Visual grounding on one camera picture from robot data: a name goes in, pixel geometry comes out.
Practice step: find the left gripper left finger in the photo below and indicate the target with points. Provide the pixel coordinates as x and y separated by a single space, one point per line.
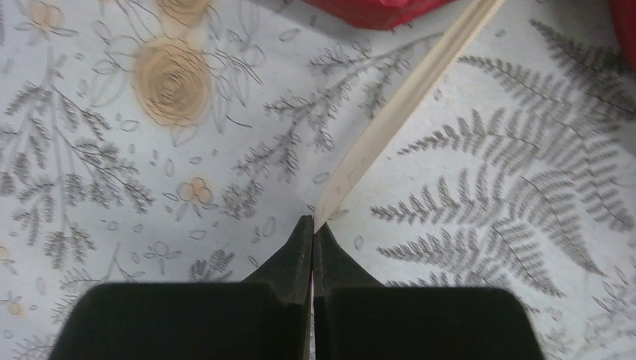
264 316

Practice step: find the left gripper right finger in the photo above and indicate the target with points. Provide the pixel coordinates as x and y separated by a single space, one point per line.
356 317

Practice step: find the cream ribbon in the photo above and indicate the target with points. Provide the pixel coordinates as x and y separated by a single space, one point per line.
391 118

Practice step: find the dark red wrapping paper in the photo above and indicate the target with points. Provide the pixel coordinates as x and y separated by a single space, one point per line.
387 14

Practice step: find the floral tablecloth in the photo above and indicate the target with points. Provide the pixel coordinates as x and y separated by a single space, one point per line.
161 141

